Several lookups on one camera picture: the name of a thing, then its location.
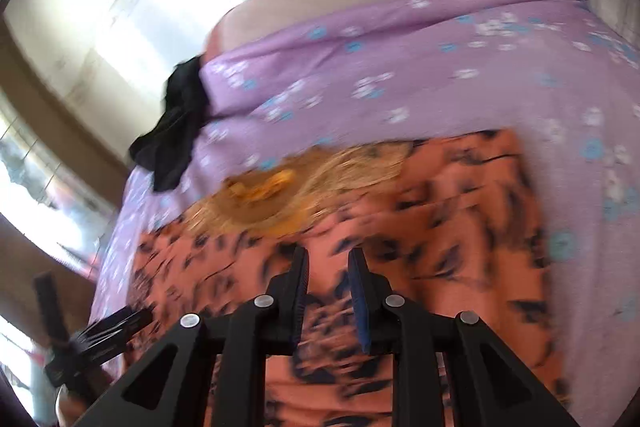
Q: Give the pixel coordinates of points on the yellow-brown cloth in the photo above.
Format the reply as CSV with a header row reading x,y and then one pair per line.
x,y
300,192

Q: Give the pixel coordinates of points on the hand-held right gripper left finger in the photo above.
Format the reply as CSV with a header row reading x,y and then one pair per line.
x,y
300,292

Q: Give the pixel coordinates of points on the stained glass window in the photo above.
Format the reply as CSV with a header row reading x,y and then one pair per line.
x,y
30,187

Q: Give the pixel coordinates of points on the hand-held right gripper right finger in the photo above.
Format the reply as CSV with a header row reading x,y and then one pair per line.
x,y
357,297

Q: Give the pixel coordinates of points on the orange floral garment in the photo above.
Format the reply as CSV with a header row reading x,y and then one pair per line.
x,y
450,217

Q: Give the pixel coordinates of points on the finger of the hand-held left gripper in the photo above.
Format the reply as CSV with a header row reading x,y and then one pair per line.
x,y
117,324
46,299

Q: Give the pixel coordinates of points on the black garment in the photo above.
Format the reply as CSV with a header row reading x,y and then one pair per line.
x,y
175,127

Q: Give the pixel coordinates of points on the purple floral bed sheet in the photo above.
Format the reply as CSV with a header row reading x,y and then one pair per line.
x,y
400,72

